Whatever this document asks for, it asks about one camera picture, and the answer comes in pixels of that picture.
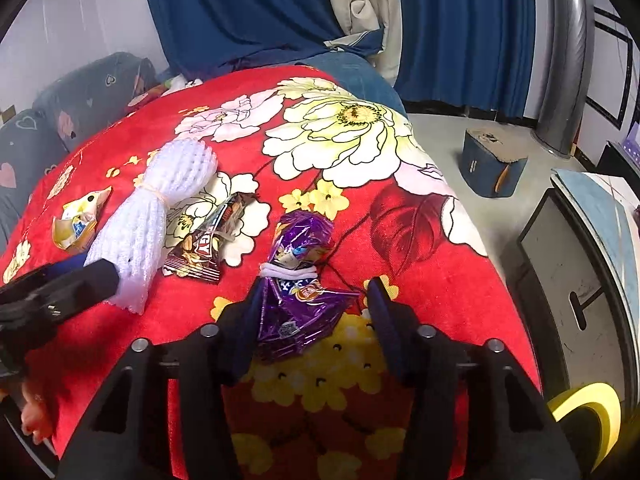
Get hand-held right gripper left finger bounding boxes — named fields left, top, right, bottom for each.
left=57, top=280, right=263, bottom=480

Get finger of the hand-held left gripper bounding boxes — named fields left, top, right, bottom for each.
left=40, top=252, right=91, bottom=281
left=47, top=258, right=122, bottom=318

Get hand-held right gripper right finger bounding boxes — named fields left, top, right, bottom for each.
left=367, top=276, right=583, bottom=480

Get purple snack wrapper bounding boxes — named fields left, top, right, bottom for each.
left=255, top=211, right=362, bottom=365

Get banded white foam net bundle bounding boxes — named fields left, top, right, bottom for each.
left=84, top=140, right=219, bottom=317

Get person's left hand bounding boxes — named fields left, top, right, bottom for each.
left=21, top=379, right=53, bottom=445

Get yellow snack wrapper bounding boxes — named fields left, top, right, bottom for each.
left=51, top=185, right=114, bottom=254

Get red floral blanket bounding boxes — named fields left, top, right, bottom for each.
left=0, top=65, right=543, bottom=480

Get brown snack wrapper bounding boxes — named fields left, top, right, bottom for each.
left=164, top=191, right=271, bottom=286

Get grey heart print pillow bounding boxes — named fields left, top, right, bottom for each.
left=32, top=51, right=157, bottom=153
left=0, top=109, right=71, bottom=256

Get grey white cabinet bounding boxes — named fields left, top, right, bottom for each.
left=515, top=169, right=640, bottom=401

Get red bag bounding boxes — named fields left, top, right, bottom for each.
left=127, top=82, right=168, bottom=111

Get blue storage box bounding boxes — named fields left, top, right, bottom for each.
left=461, top=128, right=529, bottom=198

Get white plush toy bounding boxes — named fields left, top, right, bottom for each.
left=167, top=74, right=203, bottom=92

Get blue bed sheet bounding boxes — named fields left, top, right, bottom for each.
left=295, top=52, right=408, bottom=118

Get black stand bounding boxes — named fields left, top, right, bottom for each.
left=597, top=141, right=640, bottom=196

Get blue curtain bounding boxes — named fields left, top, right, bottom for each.
left=140, top=0, right=351, bottom=81
left=390, top=0, right=537, bottom=123

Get silver tower air conditioner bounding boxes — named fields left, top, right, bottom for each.
left=536, top=0, right=596, bottom=158

